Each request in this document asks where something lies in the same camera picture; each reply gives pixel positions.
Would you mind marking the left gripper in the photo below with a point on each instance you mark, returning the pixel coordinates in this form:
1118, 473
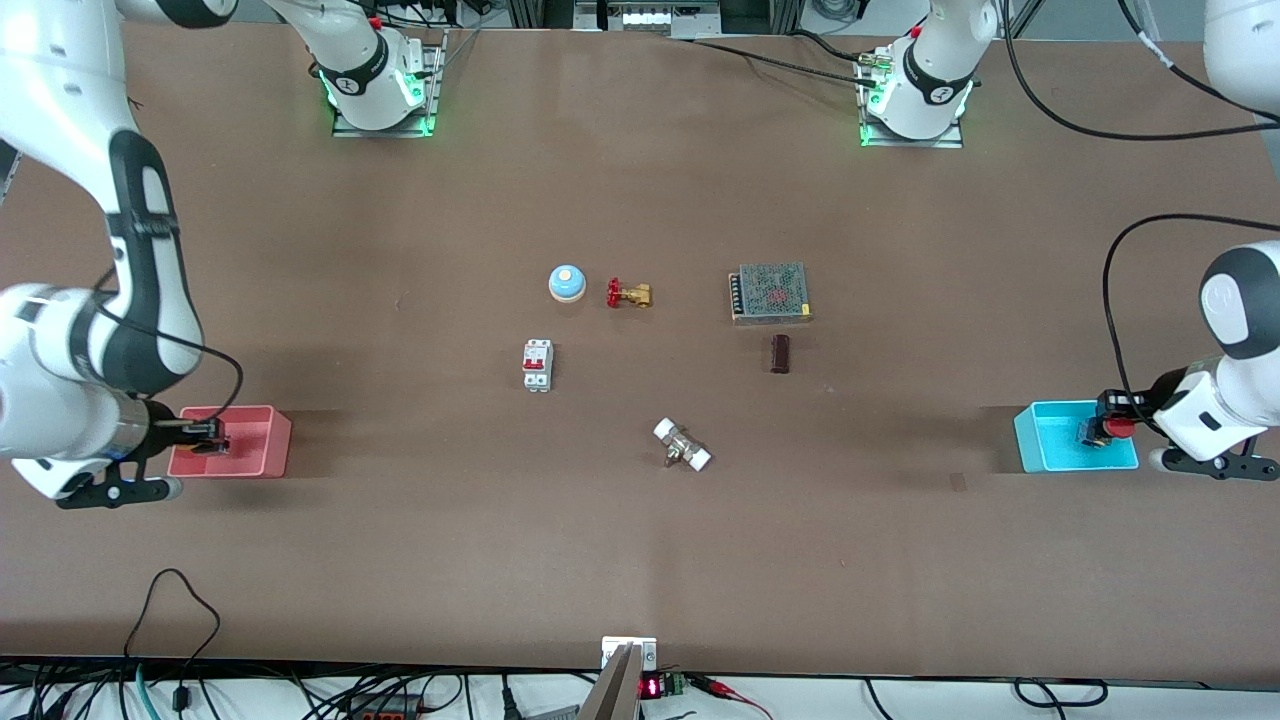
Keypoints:
1139, 405

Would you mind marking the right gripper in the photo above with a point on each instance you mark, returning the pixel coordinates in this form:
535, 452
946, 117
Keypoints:
165, 430

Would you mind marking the red push button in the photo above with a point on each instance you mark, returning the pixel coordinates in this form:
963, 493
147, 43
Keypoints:
1122, 428

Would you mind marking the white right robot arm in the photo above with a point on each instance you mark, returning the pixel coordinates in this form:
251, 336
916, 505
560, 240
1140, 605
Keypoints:
60, 100

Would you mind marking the pink plastic bin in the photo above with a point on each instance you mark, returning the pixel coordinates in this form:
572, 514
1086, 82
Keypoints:
255, 440

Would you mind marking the cyan plastic bin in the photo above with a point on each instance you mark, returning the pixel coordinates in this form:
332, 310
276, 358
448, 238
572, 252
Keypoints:
1050, 440

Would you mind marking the black power strip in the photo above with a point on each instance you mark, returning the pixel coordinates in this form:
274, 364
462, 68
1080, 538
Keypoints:
385, 710

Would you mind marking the white circuit breaker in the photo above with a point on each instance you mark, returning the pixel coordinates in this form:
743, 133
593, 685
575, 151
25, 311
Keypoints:
537, 365

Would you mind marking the dark brown rectangular block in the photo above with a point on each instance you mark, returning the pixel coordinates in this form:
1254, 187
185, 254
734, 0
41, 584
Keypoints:
781, 354

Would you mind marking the metal mesh power supply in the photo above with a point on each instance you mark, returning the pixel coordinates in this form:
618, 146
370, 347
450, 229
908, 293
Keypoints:
772, 292

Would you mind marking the blue call bell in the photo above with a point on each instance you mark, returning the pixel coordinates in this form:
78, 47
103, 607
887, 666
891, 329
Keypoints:
567, 283

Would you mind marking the metal fitting white ends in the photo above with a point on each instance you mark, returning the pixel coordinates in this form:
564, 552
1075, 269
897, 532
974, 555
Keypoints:
682, 445

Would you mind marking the white metal mounting plate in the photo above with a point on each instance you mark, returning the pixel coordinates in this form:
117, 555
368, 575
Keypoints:
612, 648

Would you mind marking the grey aluminium bar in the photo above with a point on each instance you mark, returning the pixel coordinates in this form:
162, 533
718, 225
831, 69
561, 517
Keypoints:
612, 695

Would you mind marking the red clip lead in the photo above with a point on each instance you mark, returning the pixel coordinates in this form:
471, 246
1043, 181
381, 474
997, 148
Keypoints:
722, 688

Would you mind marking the red digit display module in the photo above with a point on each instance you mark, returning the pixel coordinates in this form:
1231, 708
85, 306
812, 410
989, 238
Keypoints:
651, 687

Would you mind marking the silver device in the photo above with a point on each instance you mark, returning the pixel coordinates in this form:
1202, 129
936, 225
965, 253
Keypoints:
645, 18

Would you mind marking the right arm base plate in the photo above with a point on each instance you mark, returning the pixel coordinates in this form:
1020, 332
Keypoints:
380, 132

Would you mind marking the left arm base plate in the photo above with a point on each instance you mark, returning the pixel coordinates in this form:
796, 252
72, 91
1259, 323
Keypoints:
915, 143

